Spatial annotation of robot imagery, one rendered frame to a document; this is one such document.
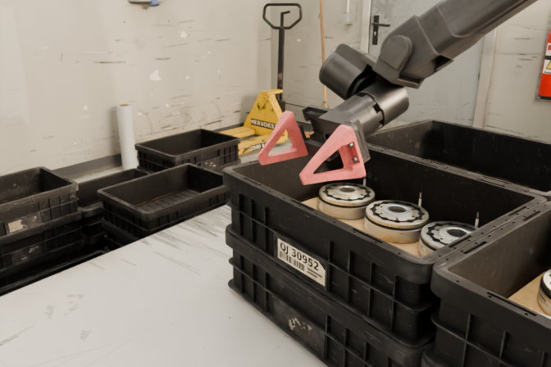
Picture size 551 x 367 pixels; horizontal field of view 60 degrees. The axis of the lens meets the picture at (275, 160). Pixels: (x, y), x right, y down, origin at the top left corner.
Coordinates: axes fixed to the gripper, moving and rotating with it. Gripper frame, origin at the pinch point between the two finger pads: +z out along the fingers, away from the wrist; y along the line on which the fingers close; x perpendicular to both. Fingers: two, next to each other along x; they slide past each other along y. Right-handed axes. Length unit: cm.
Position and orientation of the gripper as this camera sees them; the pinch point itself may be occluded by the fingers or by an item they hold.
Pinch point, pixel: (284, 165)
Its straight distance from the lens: 58.6
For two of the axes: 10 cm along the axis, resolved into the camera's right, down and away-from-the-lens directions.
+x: 3.3, 8.3, 4.4
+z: -7.8, 5.0, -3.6
